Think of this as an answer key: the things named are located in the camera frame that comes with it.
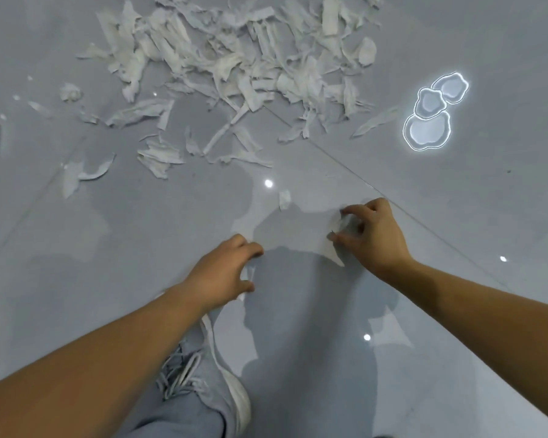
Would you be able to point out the person's left hand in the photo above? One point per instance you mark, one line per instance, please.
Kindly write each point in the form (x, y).
(214, 275)

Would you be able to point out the light blue sneaker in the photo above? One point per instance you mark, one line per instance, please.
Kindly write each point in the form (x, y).
(214, 383)

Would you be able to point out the tiny white film scrap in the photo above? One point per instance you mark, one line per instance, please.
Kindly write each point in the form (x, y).
(284, 199)

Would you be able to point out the person's right forearm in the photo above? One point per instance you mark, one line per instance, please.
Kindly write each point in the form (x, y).
(484, 323)

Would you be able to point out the curved torn white film scrap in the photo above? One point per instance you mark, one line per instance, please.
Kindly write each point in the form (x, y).
(73, 175)

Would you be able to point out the light blue jeans leg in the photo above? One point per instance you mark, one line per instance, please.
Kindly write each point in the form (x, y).
(173, 417)

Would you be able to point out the person's right hand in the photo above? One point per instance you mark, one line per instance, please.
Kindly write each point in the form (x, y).
(379, 241)

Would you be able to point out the person's right thumb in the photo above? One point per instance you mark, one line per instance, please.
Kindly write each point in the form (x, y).
(340, 240)

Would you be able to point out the pile of torn white film scraps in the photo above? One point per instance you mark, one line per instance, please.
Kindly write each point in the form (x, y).
(237, 63)

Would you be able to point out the crumpled small white film scrap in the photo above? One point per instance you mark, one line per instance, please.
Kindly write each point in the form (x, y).
(70, 92)

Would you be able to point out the long narrow white film scrap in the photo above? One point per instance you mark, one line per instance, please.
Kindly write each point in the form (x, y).
(374, 122)

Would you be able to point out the person's left thumb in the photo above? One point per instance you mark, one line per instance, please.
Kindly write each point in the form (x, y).
(242, 287)

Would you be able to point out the person's left forearm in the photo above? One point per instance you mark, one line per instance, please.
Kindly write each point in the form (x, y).
(96, 360)

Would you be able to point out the clear protective film sheet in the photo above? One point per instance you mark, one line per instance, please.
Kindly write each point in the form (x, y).
(297, 232)

